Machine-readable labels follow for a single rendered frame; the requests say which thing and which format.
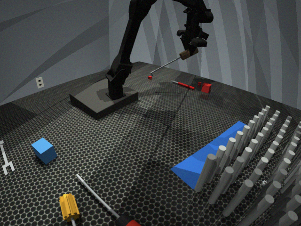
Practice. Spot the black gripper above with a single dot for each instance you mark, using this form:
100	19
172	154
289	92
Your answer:
189	38

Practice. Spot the blue tape strip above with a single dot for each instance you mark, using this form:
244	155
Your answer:
189	170

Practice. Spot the blue cube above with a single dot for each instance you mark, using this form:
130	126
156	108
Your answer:
44	150

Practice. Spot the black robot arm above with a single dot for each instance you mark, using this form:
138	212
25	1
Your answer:
138	10

